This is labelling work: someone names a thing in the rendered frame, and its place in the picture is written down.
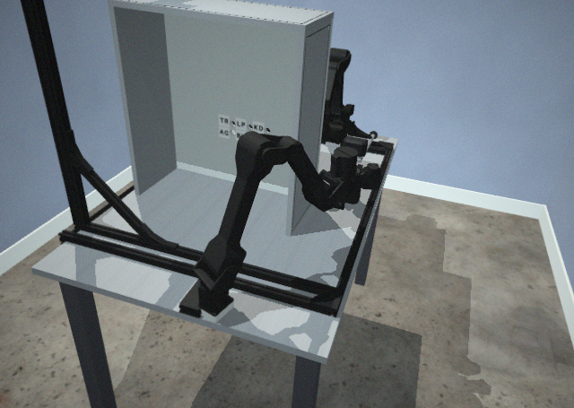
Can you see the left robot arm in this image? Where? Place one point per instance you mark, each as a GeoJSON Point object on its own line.
{"type": "Point", "coordinates": [335, 84]}

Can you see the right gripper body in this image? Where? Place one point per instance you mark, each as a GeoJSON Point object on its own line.
{"type": "Point", "coordinates": [361, 146]}

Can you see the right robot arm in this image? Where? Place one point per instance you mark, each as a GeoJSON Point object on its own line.
{"type": "Point", "coordinates": [256, 154]}

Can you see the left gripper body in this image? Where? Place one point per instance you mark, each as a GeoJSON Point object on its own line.
{"type": "Point", "coordinates": [331, 132]}

